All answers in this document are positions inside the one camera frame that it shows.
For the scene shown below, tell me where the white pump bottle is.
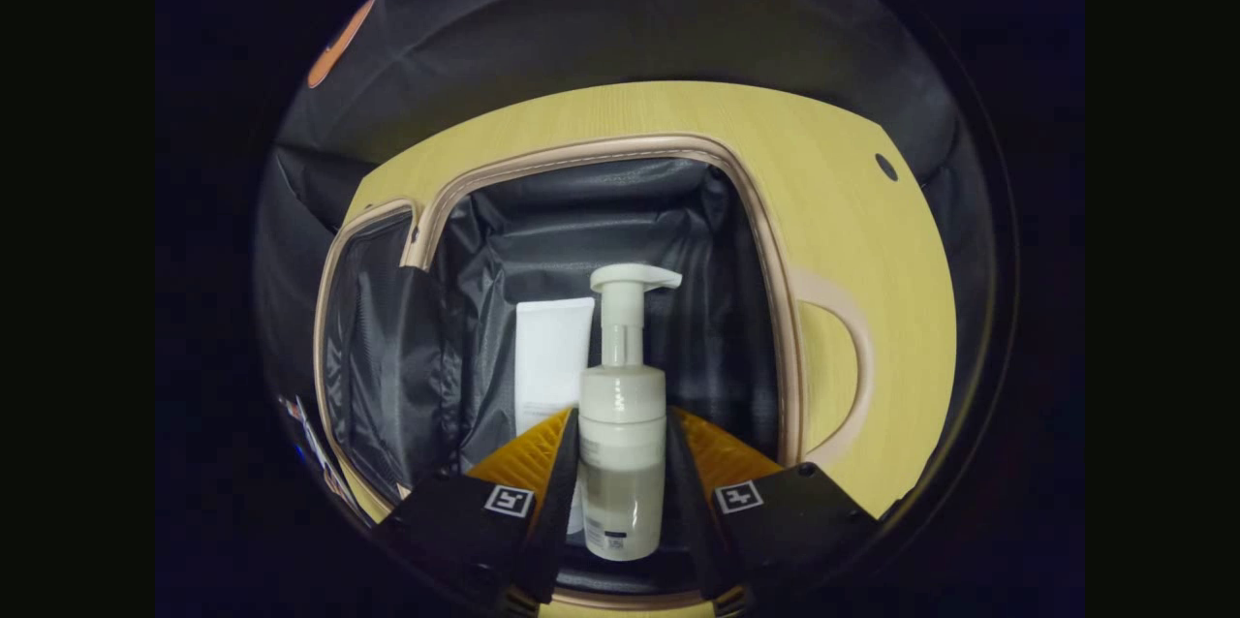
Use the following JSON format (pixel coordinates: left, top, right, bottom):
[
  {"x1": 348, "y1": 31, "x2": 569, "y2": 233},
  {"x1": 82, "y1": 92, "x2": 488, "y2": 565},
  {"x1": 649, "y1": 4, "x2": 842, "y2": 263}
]
[{"x1": 578, "y1": 263, "x2": 684, "y2": 563}]

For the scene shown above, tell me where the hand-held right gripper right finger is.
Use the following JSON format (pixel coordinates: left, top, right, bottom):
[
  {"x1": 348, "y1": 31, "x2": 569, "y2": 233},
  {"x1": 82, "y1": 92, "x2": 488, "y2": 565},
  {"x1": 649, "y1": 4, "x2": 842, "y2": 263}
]
[{"x1": 665, "y1": 408, "x2": 881, "y2": 618}]

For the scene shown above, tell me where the pink suitcase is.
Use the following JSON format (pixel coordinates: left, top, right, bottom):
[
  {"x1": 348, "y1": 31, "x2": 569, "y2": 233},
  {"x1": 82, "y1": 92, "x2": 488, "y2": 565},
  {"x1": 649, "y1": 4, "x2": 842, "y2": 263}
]
[{"x1": 312, "y1": 134, "x2": 875, "y2": 611}]

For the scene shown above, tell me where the white squeeze tube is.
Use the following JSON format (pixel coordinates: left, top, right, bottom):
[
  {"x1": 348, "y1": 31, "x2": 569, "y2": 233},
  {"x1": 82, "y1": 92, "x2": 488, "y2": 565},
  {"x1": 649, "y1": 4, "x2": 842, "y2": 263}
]
[{"x1": 513, "y1": 297, "x2": 597, "y2": 440}]

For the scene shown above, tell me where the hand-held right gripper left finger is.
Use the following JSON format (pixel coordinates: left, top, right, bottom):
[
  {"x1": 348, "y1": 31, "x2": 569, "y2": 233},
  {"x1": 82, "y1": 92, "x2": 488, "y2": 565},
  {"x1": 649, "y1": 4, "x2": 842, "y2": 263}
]
[{"x1": 371, "y1": 408, "x2": 582, "y2": 618}]

